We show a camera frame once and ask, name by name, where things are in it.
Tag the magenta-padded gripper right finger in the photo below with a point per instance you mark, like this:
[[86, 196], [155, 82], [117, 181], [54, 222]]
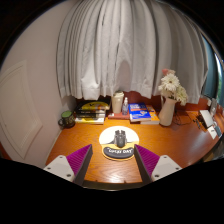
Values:
[[165, 166]]

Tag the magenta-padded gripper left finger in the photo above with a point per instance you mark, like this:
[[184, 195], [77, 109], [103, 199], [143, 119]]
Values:
[[60, 166]]

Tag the black and grey computer mouse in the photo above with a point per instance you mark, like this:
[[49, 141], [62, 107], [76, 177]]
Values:
[[120, 139]]

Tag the white yellow black mouse pad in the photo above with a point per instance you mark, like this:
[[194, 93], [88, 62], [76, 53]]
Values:
[[106, 136]]

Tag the dark mug with green inside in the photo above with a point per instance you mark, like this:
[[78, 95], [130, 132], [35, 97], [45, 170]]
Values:
[[67, 119]]

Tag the white pitcher vase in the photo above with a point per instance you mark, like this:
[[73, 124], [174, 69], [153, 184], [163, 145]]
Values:
[[166, 113]]

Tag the yellow and white book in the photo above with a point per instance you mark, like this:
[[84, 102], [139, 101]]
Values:
[[89, 120]]

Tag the thin black book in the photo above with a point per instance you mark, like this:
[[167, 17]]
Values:
[[90, 116], [90, 112]]

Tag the blue book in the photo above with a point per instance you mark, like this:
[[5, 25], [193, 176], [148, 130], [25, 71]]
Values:
[[139, 111]]

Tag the white box device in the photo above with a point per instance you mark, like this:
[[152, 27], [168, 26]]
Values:
[[206, 117]]

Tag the yellow and black book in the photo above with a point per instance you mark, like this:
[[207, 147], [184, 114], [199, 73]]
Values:
[[93, 106]]

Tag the clear spray bottle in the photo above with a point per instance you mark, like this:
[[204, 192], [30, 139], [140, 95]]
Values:
[[125, 108]]

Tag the red-brown book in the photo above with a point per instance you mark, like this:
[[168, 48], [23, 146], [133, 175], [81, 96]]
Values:
[[115, 116]]

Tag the cream lidded travel cup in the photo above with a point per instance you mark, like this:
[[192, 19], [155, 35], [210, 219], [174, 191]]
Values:
[[117, 103]]

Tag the white flower bouquet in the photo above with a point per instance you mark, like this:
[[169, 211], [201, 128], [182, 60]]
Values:
[[171, 86]]

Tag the white pleated curtain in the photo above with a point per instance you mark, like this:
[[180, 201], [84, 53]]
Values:
[[126, 46]]

